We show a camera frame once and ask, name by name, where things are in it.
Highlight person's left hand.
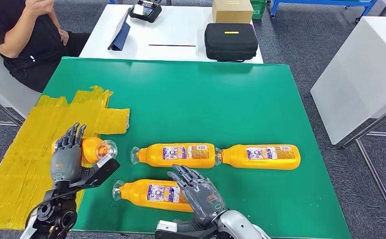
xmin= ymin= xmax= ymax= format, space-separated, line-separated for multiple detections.
xmin=57 ymin=28 xmax=70 ymax=46

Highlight person's right hand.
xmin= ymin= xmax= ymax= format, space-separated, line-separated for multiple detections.
xmin=25 ymin=0 xmax=55 ymax=17

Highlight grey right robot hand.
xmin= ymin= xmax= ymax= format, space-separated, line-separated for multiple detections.
xmin=167 ymin=164 xmax=227 ymax=232

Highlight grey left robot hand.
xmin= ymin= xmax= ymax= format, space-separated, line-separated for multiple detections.
xmin=50 ymin=122 xmax=92 ymax=190

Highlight orange bottle with clear cap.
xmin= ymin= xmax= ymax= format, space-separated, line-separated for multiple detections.
xmin=51 ymin=136 xmax=118 ymax=165
xmin=112 ymin=179 xmax=195 ymax=213
xmin=130 ymin=142 xmax=217 ymax=169
xmin=214 ymin=144 xmax=301 ymax=171

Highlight person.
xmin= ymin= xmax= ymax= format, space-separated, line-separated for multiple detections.
xmin=0 ymin=0 xmax=92 ymax=93

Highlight yellow tape patch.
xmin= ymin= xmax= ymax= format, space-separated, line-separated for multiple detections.
xmin=0 ymin=85 xmax=130 ymax=231

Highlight tablet with blue cover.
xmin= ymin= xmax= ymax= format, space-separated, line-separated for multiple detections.
xmin=107 ymin=9 xmax=131 ymax=51

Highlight white bench with metal leg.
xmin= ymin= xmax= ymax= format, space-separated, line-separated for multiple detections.
xmin=0 ymin=46 xmax=42 ymax=127

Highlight black handheld controller with screen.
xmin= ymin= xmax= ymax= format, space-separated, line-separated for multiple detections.
xmin=129 ymin=0 xmax=163 ymax=23

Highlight black zipper case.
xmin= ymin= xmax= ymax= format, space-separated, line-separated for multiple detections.
xmin=204 ymin=23 xmax=259 ymax=63

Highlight brown cardboard box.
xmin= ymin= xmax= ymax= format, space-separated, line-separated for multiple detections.
xmin=211 ymin=0 xmax=254 ymax=24

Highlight green plastic crate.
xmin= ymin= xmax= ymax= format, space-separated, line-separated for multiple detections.
xmin=249 ymin=0 xmax=267 ymax=20

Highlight white side table, metal legs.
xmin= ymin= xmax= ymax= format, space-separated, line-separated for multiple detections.
xmin=310 ymin=16 xmax=386 ymax=239

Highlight blue metal storage rack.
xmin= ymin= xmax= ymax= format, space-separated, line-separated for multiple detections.
xmin=270 ymin=0 xmax=378 ymax=21

